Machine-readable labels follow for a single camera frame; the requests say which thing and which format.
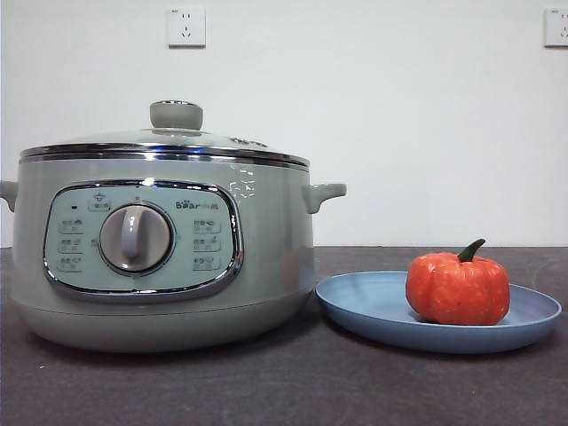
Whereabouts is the glass lid with green knob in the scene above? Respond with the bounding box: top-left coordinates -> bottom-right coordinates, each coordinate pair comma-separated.
19,100 -> 310,170

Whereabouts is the white wall socket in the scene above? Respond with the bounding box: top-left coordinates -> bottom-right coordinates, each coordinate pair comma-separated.
167,6 -> 208,50
543,7 -> 568,49

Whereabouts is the small orange pumpkin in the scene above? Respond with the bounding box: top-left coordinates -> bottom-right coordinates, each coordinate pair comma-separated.
405,238 -> 512,327

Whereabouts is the pale green electric steamer pot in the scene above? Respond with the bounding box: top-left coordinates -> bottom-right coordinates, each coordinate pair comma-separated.
0,155 -> 348,354

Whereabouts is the blue plate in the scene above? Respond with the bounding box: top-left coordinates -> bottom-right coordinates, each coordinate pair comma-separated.
315,271 -> 564,355

